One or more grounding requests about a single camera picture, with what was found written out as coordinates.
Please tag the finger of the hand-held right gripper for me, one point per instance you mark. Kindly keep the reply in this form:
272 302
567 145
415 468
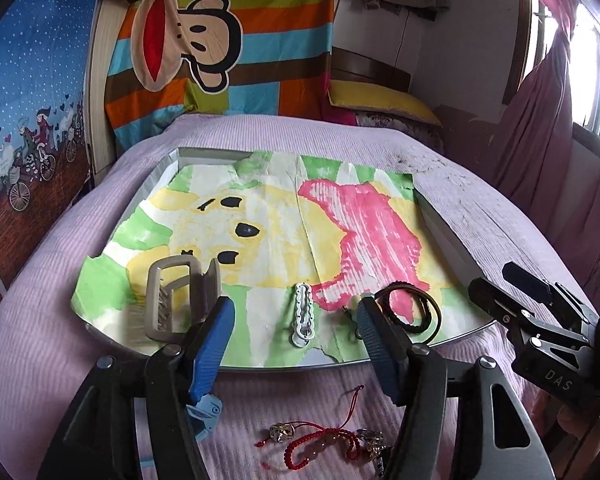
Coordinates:
495 300
525 280

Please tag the pink curtain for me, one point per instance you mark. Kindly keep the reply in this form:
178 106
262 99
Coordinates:
540 135

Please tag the floral pillow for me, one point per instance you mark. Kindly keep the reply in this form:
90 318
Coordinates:
405 127

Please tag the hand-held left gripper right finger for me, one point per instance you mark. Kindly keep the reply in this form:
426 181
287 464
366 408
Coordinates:
380 355

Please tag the beige wooden board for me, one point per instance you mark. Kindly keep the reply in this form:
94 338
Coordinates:
102 110

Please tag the person's right hand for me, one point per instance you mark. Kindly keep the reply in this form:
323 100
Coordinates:
580 422

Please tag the blue printed fabric wardrobe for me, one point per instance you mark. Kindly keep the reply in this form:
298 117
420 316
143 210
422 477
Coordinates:
30 85

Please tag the brown wooden headboard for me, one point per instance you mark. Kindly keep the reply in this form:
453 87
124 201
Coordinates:
365 67

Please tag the magenta cloth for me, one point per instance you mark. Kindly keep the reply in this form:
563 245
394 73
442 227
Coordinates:
337 110

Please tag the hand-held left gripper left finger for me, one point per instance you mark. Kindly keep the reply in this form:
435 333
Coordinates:
212 350

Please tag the white snap hair clip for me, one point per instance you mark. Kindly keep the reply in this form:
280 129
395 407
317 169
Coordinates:
300 312

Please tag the painted paper liner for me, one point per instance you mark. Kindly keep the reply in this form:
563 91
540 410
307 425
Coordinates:
280 230

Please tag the grey cardboard tray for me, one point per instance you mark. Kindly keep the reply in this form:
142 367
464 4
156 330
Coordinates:
442 225

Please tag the window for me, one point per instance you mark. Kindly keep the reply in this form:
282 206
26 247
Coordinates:
587 70

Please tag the striped monkey print blanket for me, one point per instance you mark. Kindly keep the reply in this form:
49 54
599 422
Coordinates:
280 35

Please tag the pale green pendant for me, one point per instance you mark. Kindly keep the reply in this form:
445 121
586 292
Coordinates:
353 302

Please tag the beige hair claw clip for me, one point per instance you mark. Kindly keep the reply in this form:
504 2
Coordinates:
155 280

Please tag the yellow pillow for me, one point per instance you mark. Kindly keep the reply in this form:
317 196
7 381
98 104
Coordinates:
380 100

